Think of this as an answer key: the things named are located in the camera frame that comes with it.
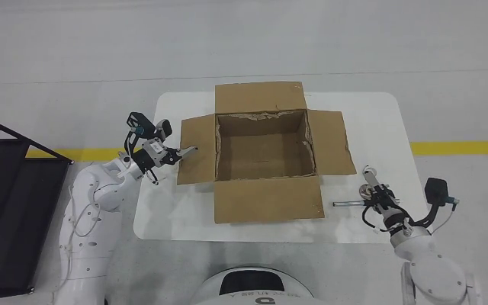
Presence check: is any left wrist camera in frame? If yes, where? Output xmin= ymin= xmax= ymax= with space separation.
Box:
xmin=123 ymin=111 xmax=157 ymax=153

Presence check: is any metal shaft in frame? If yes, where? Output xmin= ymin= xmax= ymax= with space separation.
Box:
xmin=332 ymin=198 xmax=400 ymax=208

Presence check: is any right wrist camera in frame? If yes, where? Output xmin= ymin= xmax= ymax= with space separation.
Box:
xmin=406 ymin=177 xmax=461 ymax=231

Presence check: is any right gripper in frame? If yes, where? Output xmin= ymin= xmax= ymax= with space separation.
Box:
xmin=361 ymin=165 xmax=415 ymax=238

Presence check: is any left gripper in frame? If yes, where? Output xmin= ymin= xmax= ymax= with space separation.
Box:
xmin=125 ymin=118 xmax=199 ymax=177

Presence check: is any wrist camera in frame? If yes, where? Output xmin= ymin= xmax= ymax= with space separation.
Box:
xmin=406 ymin=177 xmax=461 ymax=231
xmin=123 ymin=111 xmax=157 ymax=153

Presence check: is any thin white cable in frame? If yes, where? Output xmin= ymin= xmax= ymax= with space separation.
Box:
xmin=60 ymin=181 xmax=103 ymax=293

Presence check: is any robot body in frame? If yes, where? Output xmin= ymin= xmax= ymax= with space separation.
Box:
xmin=189 ymin=266 xmax=318 ymax=305

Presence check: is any large brown cardboard carton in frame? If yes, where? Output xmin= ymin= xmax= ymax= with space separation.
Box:
xmin=176 ymin=81 xmax=358 ymax=225

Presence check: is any black cable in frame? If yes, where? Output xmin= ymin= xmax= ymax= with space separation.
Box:
xmin=361 ymin=205 xmax=387 ymax=234

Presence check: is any black metal rack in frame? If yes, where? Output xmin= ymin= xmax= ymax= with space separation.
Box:
xmin=0 ymin=124 xmax=74 ymax=298

